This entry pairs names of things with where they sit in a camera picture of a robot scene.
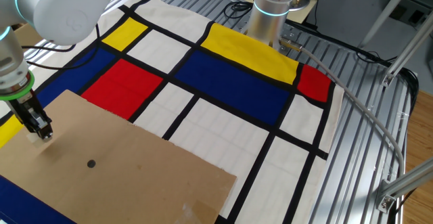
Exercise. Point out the aluminium frame post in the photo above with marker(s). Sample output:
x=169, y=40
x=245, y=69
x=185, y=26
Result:
x=409, y=183
x=411, y=49

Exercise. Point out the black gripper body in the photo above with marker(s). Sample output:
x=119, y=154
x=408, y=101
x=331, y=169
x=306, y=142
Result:
x=25, y=110

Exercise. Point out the grey slanted pole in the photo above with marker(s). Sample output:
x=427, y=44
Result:
x=387, y=12

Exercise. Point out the brown cardboard sheet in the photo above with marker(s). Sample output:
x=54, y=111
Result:
x=118, y=183

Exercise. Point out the colour block patterned cloth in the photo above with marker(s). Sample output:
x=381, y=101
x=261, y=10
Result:
x=230, y=82

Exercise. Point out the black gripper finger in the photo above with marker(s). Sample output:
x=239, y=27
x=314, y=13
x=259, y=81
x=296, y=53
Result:
x=43, y=126
x=29, y=132

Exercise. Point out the black round dot mark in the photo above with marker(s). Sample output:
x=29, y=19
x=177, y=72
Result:
x=91, y=163

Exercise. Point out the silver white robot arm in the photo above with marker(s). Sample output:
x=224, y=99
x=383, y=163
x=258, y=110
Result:
x=64, y=11

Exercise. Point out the cream wooden cube block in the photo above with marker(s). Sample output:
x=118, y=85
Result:
x=34, y=140

